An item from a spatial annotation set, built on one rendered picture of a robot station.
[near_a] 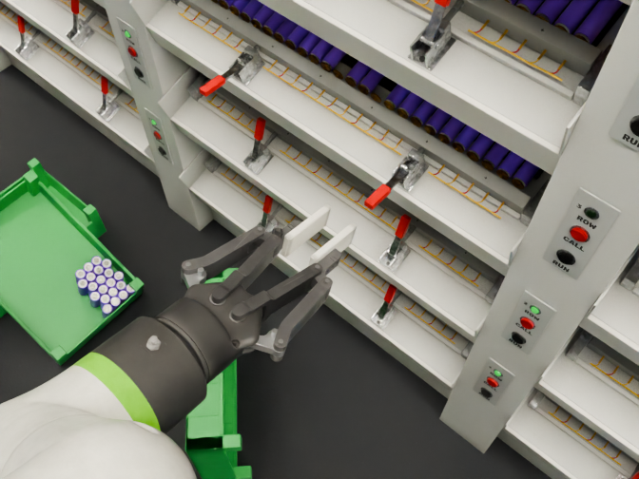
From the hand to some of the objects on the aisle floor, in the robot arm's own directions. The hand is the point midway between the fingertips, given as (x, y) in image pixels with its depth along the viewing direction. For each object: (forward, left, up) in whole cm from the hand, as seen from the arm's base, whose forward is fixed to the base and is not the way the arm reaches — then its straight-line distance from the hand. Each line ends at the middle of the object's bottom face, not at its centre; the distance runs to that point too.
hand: (319, 239), depth 73 cm
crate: (-2, +18, -58) cm, 61 cm away
